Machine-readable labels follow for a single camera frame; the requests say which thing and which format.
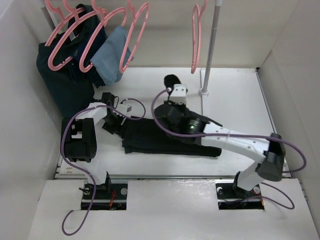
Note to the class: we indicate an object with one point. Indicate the dark navy hanging trousers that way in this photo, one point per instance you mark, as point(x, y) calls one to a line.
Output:
point(71, 89)

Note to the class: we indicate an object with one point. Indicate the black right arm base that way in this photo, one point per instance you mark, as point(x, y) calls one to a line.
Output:
point(231, 197)

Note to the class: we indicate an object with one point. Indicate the light blue hanging garment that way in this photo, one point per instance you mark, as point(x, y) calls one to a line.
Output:
point(106, 60)

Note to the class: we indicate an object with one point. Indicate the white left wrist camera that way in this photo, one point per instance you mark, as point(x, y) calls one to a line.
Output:
point(124, 108)

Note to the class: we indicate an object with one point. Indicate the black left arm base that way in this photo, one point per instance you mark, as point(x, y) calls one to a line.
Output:
point(110, 196)

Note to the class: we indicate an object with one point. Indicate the grey rack pole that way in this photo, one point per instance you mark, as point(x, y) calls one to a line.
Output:
point(48, 15)
point(213, 33)

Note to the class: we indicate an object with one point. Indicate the grey rack pole left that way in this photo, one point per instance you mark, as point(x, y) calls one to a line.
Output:
point(48, 15)

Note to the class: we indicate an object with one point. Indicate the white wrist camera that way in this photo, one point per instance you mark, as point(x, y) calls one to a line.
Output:
point(124, 108)
point(179, 94)

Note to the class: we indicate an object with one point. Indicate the black trousers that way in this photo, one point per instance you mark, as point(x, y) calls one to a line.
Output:
point(144, 136)

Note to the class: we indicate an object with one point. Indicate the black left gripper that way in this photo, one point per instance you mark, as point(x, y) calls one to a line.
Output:
point(116, 128)

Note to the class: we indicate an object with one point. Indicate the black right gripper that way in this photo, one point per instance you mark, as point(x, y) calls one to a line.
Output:
point(183, 106)

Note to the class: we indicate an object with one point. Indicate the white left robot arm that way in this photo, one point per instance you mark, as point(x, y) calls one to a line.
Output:
point(79, 142)

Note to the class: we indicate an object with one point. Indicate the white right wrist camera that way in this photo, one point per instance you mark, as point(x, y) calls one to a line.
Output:
point(179, 94)

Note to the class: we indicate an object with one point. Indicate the grey rack pole right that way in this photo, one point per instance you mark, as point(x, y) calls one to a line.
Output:
point(213, 33)

